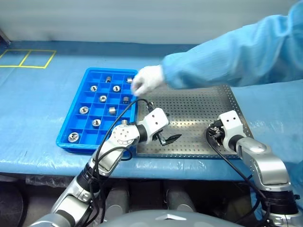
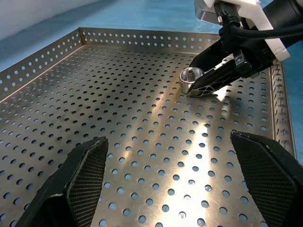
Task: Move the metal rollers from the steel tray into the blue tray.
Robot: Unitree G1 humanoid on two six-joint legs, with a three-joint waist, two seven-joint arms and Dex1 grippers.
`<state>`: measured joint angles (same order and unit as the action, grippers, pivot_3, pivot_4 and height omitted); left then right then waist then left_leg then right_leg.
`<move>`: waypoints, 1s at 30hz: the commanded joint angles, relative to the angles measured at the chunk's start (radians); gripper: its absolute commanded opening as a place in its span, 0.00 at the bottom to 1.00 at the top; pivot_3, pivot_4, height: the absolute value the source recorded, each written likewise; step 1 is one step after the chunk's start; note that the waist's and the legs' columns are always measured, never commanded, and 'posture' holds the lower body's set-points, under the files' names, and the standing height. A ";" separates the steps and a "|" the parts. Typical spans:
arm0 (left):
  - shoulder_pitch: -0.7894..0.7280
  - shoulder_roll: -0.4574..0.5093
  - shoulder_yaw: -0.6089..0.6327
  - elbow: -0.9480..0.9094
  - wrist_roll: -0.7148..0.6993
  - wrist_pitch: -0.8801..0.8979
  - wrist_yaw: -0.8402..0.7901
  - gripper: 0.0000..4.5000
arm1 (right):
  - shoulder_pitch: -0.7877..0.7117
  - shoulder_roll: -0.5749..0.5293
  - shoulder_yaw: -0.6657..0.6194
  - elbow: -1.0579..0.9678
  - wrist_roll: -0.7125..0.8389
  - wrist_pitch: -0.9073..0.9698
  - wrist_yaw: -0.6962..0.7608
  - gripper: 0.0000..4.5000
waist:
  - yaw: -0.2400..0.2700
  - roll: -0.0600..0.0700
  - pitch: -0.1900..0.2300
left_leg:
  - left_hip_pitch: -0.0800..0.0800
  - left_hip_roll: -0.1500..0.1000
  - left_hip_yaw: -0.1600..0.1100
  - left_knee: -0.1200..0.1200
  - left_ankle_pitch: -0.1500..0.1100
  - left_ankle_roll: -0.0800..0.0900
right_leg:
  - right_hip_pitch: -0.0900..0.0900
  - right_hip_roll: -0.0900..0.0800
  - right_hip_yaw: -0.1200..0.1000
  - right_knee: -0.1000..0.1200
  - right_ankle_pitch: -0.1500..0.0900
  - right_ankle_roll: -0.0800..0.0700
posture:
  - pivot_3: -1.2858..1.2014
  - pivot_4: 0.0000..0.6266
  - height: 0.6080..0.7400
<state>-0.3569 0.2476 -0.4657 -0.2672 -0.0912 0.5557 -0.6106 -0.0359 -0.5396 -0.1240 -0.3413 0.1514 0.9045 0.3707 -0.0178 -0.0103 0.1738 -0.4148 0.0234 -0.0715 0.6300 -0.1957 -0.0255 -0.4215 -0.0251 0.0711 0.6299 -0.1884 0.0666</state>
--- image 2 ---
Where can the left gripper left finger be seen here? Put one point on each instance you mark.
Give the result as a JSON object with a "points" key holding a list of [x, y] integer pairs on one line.
{"points": [[78, 184]]}

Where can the perforated steel tray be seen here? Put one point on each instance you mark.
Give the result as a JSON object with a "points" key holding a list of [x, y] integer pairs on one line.
{"points": [[118, 94]]}

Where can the metal roller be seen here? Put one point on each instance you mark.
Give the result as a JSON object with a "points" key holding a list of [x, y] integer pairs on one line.
{"points": [[187, 80]]}

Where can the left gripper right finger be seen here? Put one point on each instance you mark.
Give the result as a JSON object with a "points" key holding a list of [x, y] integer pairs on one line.
{"points": [[274, 179]]}

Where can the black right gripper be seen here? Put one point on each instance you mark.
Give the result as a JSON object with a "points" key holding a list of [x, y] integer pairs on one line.
{"points": [[255, 54]]}

